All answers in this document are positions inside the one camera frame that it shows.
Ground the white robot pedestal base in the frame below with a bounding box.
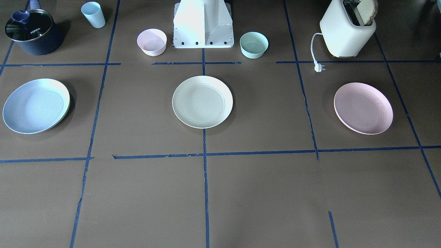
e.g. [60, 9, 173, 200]
[172, 0, 234, 49]

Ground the pink bowl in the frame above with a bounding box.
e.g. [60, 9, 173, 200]
[137, 29, 167, 56]

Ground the white toaster power cable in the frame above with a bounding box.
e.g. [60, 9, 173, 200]
[310, 32, 326, 73]

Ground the cream plate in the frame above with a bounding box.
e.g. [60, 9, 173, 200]
[172, 75, 234, 129]

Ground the light blue cup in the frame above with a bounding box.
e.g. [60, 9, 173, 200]
[81, 1, 105, 28]

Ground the green bowl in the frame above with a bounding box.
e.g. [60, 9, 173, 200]
[239, 32, 269, 59]

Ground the pink plate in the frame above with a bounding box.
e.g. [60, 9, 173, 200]
[333, 83, 394, 135]

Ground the cream toaster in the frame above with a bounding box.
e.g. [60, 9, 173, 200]
[320, 0, 376, 58]

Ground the green plate under blue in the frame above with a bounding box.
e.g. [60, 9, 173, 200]
[43, 90, 71, 131]

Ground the bread slice in toaster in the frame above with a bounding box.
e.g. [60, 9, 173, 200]
[357, 0, 378, 26]

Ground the dark blue pot with lid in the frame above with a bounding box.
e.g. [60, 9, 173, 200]
[4, 0, 65, 55]

